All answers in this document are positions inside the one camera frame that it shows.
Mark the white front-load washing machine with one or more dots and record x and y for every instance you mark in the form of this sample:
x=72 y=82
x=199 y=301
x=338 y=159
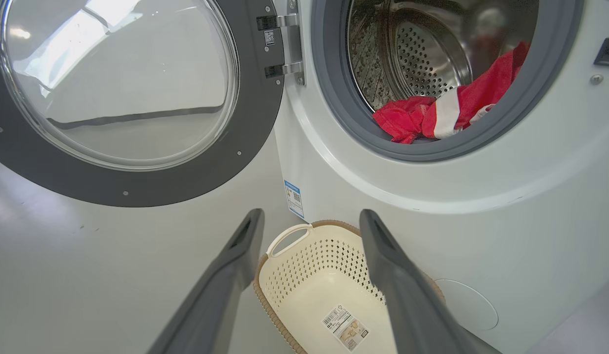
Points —
x=481 y=221

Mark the blue energy label sticker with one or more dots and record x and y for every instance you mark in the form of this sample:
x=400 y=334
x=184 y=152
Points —
x=294 y=199

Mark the product label sticker with barcode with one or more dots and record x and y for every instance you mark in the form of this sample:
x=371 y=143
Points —
x=346 y=328

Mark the red and white garment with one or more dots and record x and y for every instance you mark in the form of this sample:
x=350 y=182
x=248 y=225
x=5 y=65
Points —
x=407 y=120

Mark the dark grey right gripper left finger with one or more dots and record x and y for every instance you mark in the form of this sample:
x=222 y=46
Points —
x=220 y=295

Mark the dark round glass washer door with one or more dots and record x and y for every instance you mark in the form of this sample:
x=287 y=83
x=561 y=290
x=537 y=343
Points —
x=255 y=123

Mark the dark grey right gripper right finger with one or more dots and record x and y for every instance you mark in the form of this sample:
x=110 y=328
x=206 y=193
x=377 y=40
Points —
x=412 y=305

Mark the metal door hinge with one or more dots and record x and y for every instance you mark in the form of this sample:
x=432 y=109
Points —
x=294 y=44

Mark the round white filter cover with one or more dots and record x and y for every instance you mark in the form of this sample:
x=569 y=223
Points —
x=469 y=305

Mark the cream perforated basket brown rim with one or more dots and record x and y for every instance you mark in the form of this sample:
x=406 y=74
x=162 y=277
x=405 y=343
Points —
x=314 y=275

